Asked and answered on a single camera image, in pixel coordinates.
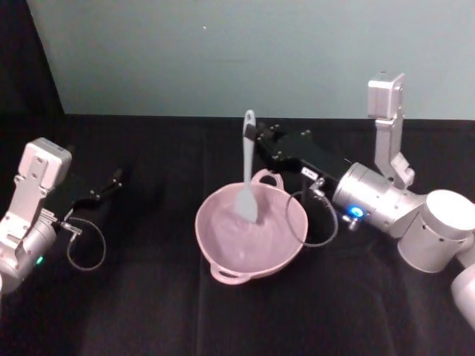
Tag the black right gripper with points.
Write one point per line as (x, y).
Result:
(315, 155)

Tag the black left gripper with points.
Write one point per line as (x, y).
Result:
(68, 193)

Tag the grey silicone spatula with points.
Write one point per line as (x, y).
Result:
(248, 163)

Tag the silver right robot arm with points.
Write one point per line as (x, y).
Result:
(386, 202)

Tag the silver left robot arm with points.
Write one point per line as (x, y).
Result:
(31, 193)

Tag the black table cloth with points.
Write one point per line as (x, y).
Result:
(148, 315)

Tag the black curtain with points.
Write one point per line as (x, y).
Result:
(22, 55)

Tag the plain pale wall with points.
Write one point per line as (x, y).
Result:
(222, 55)

